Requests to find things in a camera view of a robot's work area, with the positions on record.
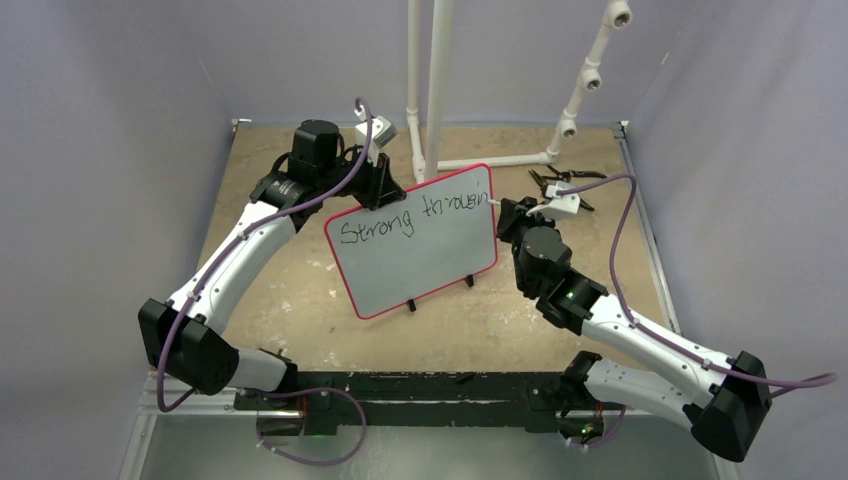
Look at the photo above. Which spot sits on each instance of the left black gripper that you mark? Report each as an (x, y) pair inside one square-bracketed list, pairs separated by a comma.
[(389, 191)]

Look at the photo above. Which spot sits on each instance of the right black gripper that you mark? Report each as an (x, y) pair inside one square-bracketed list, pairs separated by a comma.
[(518, 211)]

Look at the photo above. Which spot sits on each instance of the red-framed whiteboard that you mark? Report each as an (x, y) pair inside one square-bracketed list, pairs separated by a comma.
[(443, 231)]

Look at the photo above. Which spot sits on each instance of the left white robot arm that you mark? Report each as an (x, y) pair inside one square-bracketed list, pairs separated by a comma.
[(182, 335)]

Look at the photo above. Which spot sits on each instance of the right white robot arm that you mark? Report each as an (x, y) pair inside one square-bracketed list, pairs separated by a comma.
[(721, 399)]

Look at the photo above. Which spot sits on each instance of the yellow-handled pliers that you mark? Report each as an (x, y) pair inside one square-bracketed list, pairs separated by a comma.
[(546, 182)]

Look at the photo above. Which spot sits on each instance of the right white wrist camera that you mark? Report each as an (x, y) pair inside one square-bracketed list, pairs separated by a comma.
[(557, 206)]

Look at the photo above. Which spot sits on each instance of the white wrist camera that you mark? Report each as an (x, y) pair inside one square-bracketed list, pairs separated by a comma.
[(557, 206), (383, 132)]

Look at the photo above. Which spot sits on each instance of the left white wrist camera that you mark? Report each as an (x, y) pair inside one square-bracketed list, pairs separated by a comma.
[(383, 132)]

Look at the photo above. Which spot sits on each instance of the black-handled pliers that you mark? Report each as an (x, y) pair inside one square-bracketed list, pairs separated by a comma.
[(569, 175)]

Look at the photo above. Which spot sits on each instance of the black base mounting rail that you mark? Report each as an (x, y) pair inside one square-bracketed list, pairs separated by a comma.
[(538, 402)]

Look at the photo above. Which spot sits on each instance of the white PVC pipe frame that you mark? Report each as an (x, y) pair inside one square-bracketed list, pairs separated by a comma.
[(501, 62)]

